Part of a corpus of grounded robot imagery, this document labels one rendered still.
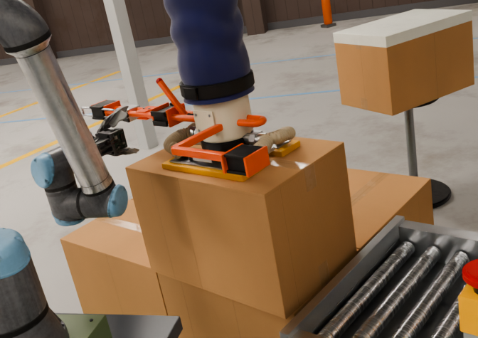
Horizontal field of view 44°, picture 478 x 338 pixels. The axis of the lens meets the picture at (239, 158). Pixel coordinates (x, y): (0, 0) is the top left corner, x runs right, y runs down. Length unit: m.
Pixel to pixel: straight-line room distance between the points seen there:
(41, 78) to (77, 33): 10.29
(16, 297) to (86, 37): 10.57
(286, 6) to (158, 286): 8.41
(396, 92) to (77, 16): 9.22
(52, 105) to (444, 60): 2.24
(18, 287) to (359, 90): 2.31
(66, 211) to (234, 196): 0.48
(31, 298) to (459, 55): 2.60
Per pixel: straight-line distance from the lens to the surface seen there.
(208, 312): 2.07
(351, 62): 3.22
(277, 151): 1.81
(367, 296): 1.84
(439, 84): 3.28
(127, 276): 2.34
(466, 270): 1.02
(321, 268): 1.87
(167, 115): 1.96
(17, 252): 1.28
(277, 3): 10.30
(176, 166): 1.85
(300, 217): 1.73
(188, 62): 1.72
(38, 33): 1.49
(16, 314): 1.31
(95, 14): 11.54
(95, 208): 1.70
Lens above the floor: 1.59
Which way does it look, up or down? 20 degrees down
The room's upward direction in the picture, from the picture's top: 11 degrees counter-clockwise
